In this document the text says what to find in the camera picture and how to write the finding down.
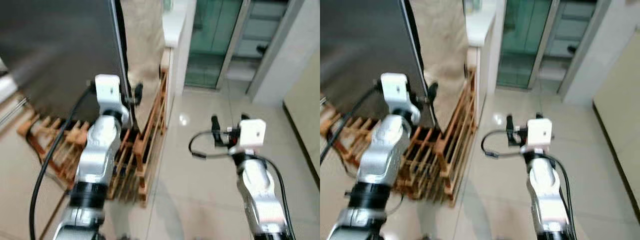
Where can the grey fridge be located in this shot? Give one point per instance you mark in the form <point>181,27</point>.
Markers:
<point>365,45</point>
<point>60,45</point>

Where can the wooden slatted rack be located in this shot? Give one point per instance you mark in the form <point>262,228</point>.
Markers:
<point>145,140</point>
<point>440,150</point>

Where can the beige kitchen cabinet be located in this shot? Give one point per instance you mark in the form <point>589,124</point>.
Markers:
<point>6,92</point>

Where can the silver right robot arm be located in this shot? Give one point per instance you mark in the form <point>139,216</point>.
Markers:
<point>257,185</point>
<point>545,190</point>

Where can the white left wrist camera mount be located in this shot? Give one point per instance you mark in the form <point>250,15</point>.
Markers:
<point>395,90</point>
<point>107,90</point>

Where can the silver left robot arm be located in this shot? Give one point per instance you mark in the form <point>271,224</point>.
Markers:
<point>382,150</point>
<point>97,150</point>

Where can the white counter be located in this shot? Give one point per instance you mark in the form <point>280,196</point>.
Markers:
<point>175,25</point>
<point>480,25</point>

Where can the grey glass sliding door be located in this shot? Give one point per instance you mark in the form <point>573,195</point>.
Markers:
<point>260,30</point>
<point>575,30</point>

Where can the beige curtain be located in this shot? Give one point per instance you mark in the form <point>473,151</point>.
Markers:
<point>440,35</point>
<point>142,40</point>

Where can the green glass door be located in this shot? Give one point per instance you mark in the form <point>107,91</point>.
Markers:
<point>210,35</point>
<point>525,35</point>

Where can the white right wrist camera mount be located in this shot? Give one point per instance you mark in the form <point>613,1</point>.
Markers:
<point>540,132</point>
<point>252,132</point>

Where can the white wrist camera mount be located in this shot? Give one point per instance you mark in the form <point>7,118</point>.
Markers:
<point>252,132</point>
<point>395,90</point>
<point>107,90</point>
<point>540,132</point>

